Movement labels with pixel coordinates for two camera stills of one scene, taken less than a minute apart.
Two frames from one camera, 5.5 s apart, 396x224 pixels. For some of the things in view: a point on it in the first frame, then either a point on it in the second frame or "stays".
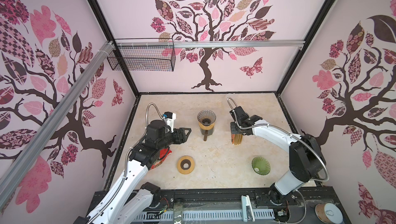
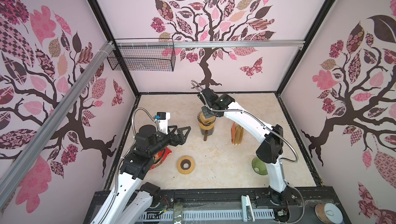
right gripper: (232, 129) → (205, 114)
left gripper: (179, 134) stays
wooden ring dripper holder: (206, 127) stays
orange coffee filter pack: (236, 136) stays
